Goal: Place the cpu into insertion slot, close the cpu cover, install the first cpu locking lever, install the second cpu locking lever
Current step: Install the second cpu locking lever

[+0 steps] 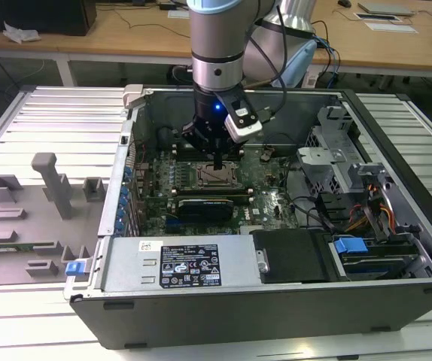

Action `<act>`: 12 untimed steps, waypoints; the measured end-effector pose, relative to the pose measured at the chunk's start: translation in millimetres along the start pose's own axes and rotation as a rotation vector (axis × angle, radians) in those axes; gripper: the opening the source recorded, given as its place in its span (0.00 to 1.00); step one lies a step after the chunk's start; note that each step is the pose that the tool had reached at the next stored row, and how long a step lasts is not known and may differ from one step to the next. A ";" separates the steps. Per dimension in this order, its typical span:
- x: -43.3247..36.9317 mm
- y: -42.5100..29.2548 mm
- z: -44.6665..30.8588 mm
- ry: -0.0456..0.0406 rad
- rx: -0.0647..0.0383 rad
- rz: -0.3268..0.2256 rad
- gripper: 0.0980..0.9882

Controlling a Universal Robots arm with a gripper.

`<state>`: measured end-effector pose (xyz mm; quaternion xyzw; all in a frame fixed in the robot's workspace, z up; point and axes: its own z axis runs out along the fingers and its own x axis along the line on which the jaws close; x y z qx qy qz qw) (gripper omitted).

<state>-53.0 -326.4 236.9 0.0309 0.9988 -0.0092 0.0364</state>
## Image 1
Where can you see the black computer mouse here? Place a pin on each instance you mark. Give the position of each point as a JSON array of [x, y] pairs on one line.
[[344, 3]]

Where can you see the CPU socket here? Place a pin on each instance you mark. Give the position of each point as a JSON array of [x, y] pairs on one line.
[[197, 185]]

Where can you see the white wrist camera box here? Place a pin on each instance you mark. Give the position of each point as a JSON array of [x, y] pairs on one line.
[[244, 129]]

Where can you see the wooden desk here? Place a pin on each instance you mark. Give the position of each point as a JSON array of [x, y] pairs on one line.
[[125, 41]]

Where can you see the small white adapter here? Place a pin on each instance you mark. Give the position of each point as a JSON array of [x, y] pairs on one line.
[[312, 79]]

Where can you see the crumpled white paper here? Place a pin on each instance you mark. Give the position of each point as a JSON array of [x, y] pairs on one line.
[[22, 34]]

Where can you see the black computer box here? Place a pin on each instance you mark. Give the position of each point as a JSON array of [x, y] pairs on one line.
[[31, 15]]

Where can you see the silver metal latch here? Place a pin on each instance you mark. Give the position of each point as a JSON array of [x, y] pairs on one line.
[[263, 259]]

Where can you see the pale blue teach pendant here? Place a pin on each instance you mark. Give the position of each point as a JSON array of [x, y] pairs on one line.
[[299, 64]]

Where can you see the silver disk bay frame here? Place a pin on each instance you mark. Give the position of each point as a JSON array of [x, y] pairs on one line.
[[400, 195]]

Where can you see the grey parts rack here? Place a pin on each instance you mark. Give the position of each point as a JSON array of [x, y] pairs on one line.
[[24, 210]]

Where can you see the black power adapter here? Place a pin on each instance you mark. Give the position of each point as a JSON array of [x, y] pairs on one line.
[[167, 6]]

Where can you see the white paper sheet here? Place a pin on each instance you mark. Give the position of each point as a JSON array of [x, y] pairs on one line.
[[391, 28], [178, 14]]

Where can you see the black graphics card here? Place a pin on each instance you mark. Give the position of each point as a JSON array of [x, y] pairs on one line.
[[204, 210]]

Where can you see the green RAM stick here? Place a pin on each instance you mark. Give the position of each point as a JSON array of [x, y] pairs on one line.
[[9, 248]]

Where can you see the silver metal drive cage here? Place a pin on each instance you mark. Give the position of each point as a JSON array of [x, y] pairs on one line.
[[325, 165]]

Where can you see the black round fan housing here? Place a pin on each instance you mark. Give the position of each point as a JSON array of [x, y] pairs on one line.
[[165, 136]]

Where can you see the black PC case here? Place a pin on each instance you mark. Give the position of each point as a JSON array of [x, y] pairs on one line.
[[238, 319]]

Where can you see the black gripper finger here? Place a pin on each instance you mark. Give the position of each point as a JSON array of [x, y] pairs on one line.
[[195, 137], [226, 143]]

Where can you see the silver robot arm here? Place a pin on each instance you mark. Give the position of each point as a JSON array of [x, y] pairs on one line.
[[216, 37]]

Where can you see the round coin battery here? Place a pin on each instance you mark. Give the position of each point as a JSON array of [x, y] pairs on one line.
[[268, 153]]

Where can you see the black plastic shroud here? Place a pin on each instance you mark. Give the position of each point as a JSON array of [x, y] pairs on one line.
[[291, 255]]

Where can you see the hard disk in blue carrier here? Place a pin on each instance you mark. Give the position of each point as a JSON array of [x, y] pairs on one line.
[[351, 246]]

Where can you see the white sheet with dark strip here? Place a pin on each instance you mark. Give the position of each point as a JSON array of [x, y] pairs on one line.
[[378, 17]]

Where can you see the green motherboard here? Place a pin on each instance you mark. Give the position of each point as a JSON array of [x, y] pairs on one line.
[[268, 210]]

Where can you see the grey closed laptop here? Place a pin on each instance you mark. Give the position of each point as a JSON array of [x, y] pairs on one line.
[[385, 8]]

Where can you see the blue expansion slot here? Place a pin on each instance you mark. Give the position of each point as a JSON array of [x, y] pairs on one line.
[[172, 225]]

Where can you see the blue card retention clip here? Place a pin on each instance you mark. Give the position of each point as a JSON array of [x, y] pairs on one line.
[[124, 193], [121, 215], [119, 226], [128, 173]]

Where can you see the blue case latch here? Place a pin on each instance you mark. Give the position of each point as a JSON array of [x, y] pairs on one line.
[[73, 269]]

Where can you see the grey power supply unit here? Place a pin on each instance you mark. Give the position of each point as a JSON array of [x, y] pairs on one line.
[[125, 263]]

